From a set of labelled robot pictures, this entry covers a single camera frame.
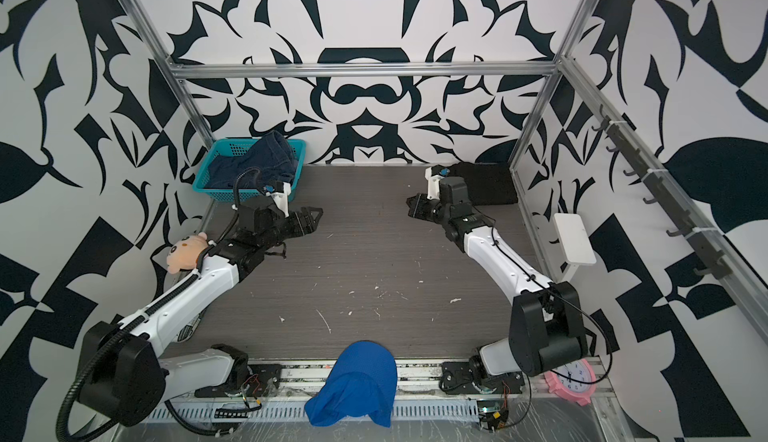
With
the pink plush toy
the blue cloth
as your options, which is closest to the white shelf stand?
the blue cloth

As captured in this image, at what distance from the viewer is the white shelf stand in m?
0.72

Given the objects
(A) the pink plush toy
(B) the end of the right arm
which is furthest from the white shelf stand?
(A) the pink plush toy

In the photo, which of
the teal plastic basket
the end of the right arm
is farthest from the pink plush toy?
the end of the right arm

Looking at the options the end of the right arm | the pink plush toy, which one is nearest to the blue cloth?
the end of the right arm

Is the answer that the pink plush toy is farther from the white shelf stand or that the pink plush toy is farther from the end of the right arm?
the white shelf stand

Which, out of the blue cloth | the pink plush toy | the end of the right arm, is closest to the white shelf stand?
the end of the right arm

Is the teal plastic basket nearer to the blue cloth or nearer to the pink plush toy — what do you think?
the pink plush toy
